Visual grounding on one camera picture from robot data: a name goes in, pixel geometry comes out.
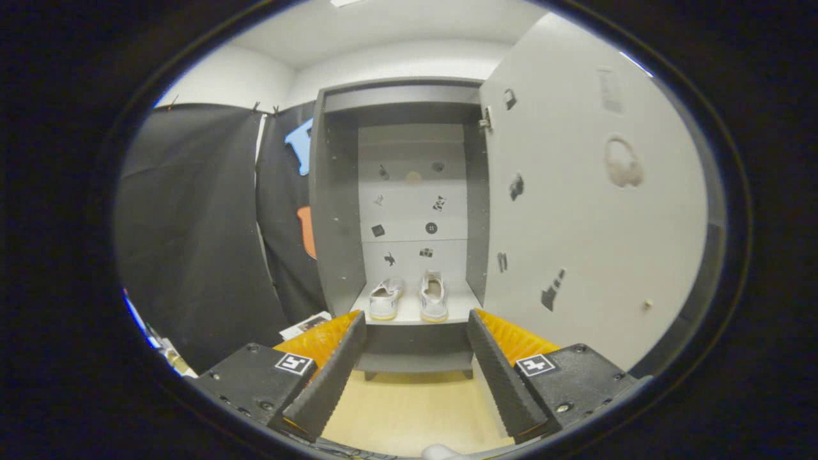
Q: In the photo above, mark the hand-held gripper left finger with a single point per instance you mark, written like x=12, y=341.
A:
x=332, y=377

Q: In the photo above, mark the white shoe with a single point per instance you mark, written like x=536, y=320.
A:
x=386, y=300
x=433, y=297

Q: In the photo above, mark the grey shoe cabinet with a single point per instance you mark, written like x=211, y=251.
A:
x=335, y=211

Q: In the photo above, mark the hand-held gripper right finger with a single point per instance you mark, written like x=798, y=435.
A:
x=501, y=377

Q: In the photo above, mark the printed paper sheet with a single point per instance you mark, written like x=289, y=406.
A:
x=305, y=324

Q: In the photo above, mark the blue printed packet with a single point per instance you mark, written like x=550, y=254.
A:
x=136, y=315

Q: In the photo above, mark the long ceiling light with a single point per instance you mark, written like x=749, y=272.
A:
x=345, y=2

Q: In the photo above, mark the black backdrop cloth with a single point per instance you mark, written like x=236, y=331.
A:
x=192, y=243

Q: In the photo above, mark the beige small object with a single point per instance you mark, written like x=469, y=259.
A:
x=176, y=360

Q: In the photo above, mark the grey shoe cabinet door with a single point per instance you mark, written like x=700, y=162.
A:
x=575, y=211

